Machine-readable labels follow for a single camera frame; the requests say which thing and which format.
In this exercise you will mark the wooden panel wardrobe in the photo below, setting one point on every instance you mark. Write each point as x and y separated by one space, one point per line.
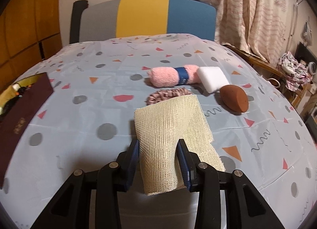
30 33

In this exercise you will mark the pink striped scrunchie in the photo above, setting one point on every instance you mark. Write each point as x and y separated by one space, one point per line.
162 95

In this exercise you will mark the patterned white tablecloth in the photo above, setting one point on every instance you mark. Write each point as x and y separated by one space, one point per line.
99 105

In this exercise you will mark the brown makeup sponge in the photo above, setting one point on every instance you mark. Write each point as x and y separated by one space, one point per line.
234 98

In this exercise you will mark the wooden side table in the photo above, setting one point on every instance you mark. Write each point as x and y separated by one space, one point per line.
265 69

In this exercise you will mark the pink towel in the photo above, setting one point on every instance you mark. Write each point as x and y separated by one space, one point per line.
170 77

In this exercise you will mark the cream mesh cloth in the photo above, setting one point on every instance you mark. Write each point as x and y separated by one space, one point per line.
158 128

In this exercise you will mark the grey yellow blue chair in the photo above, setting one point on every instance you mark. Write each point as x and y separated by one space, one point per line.
127 18

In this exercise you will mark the white foam sponge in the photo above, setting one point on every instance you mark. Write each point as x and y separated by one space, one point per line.
212 78

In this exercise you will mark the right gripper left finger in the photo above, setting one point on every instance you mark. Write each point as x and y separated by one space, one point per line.
132 158

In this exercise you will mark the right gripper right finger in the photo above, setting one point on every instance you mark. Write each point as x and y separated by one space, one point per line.
187 161

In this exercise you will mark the gold metal tin box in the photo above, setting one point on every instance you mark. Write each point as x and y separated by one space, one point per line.
20 115

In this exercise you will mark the floral clothes pile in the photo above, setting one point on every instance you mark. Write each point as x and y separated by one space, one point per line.
296 73

